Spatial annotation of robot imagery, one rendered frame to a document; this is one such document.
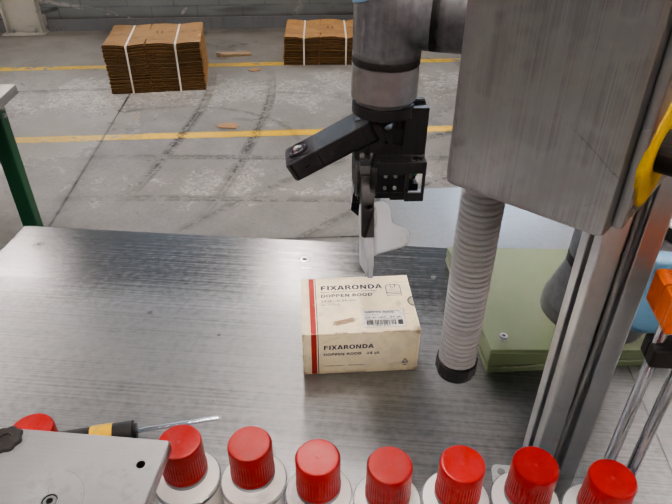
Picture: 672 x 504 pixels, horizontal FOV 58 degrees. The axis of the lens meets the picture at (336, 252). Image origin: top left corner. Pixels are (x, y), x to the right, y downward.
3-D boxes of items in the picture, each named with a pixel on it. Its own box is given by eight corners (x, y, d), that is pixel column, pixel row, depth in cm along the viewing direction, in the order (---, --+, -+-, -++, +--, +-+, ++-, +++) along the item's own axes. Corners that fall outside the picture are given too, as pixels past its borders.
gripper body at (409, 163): (422, 207, 73) (433, 112, 66) (351, 208, 72) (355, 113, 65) (412, 177, 79) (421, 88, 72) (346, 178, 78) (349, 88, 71)
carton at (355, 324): (303, 374, 84) (302, 335, 80) (302, 317, 94) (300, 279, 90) (416, 369, 85) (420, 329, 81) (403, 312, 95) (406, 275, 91)
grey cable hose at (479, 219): (435, 384, 50) (466, 156, 38) (433, 355, 53) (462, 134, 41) (477, 387, 50) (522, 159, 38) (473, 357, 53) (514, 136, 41)
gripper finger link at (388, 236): (412, 277, 71) (410, 199, 71) (362, 278, 71) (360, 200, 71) (407, 276, 74) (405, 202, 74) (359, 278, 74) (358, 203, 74)
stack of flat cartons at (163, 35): (110, 94, 406) (99, 46, 387) (121, 69, 449) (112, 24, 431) (207, 89, 413) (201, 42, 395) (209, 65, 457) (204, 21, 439)
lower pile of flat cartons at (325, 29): (283, 65, 456) (281, 36, 444) (286, 45, 500) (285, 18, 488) (368, 65, 457) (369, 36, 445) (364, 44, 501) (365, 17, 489)
